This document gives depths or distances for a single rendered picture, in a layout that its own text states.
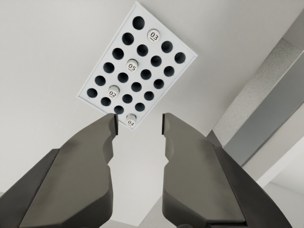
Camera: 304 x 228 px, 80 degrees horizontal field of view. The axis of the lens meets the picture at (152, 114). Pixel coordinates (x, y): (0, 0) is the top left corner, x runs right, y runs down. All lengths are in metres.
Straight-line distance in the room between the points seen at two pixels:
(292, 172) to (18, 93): 0.38
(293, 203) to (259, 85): 1.01
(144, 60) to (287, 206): 0.24
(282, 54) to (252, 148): 1.09
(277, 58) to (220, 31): 1.01
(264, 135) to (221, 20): 0.14
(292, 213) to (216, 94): 0.16
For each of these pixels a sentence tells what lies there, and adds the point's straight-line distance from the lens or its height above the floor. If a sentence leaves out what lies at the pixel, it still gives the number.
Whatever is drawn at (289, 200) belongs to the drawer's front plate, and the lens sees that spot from 0.30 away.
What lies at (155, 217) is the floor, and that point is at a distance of 1.87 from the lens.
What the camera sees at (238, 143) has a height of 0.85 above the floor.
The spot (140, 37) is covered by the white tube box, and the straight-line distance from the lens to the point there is 0.21.
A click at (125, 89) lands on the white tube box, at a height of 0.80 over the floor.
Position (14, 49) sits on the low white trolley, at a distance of 0.29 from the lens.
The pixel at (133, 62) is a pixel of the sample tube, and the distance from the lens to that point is 0.20.
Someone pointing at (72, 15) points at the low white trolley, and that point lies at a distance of 0.26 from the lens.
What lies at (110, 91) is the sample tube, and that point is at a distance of 0.21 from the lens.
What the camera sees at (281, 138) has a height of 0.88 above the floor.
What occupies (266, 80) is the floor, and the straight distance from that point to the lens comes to 1.27.
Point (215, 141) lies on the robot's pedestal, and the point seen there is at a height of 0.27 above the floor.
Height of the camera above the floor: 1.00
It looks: 62 degrees down
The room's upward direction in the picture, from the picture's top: 175 degrees clockwise
